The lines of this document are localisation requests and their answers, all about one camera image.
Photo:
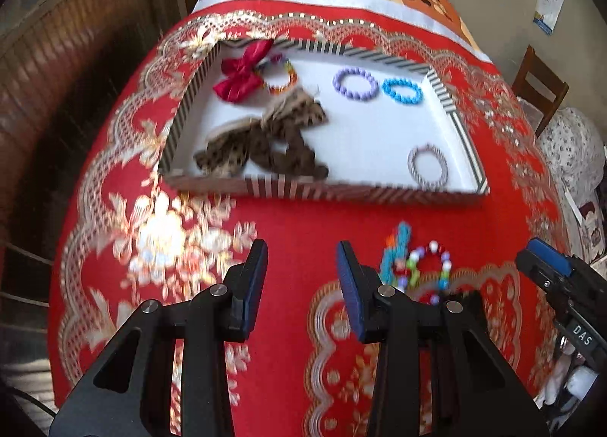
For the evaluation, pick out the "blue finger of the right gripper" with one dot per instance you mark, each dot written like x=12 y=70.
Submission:
x=550 y=256

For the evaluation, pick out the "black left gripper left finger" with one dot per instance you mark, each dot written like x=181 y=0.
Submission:
x=127 y=390

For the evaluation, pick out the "striped white tray box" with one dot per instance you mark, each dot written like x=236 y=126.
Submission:
x=378 y=151

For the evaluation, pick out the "leopard print bow scrunchie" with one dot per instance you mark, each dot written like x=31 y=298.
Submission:
x=274 y=141

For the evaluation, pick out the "wooden slatted headboard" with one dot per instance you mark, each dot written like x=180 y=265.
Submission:
x=63 y=65

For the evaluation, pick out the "wooden chair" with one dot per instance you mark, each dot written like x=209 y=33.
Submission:
x=540 y=87

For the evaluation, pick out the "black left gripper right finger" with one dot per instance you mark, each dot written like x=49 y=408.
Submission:
x=474 y=390

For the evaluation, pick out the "white floral pillow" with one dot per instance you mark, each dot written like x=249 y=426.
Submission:
x=574 y=152

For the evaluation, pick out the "red floral bedspread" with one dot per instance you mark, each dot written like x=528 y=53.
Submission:
x=128 y=237

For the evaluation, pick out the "dark red velvet bow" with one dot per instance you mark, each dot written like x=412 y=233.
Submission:
x=241 y=79

